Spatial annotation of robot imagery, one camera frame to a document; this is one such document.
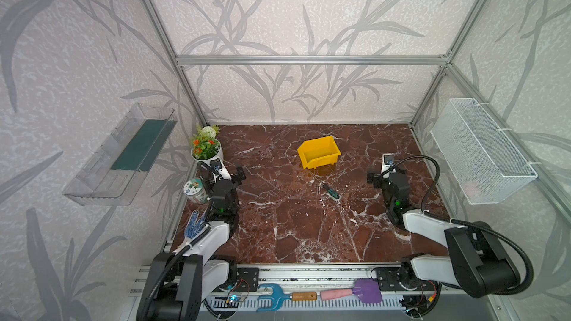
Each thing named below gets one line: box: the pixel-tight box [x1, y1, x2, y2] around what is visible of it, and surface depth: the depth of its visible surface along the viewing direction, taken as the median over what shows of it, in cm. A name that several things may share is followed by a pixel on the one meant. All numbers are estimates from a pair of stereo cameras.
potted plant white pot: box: [190, 124, 224, 163], surface depth 96 cm
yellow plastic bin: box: [297, 135, 342, 171], surface depth 106 cm
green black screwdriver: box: [322, 183, 340, 200], surface depth 95 cm
